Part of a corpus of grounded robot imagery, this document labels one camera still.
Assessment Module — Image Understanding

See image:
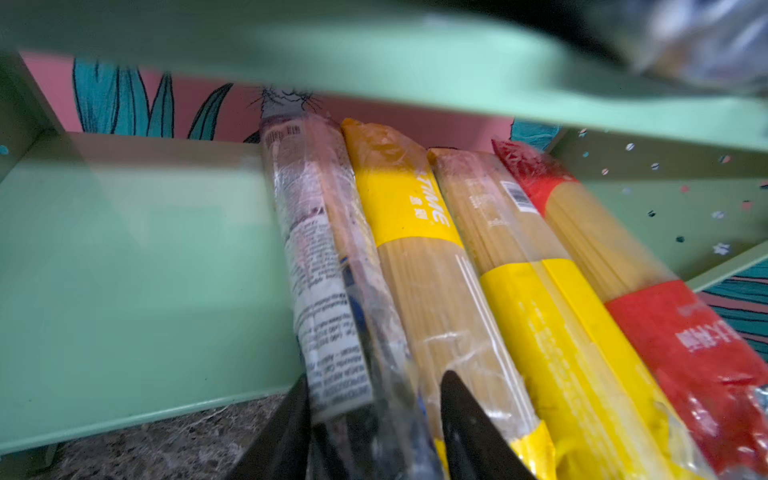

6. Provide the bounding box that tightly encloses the Ankara spaghetti bag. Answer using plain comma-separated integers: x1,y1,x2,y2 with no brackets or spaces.
578,0,767,94

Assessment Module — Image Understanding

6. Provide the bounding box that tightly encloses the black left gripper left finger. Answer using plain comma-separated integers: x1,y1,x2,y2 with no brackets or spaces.
225,375,311,480

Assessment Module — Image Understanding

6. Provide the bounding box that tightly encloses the clear blue spaghetti bag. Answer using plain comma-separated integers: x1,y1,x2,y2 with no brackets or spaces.
261,113,444,479

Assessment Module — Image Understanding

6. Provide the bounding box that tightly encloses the green metal shelf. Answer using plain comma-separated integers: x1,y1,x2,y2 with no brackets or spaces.
1,1,767,460

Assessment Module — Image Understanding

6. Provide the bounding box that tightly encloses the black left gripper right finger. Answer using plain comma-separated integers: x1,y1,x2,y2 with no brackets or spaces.
440,370,535,480

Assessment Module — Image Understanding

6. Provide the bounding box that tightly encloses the red yellow spaghetti bag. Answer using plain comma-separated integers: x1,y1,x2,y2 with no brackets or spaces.
492,140,767,479

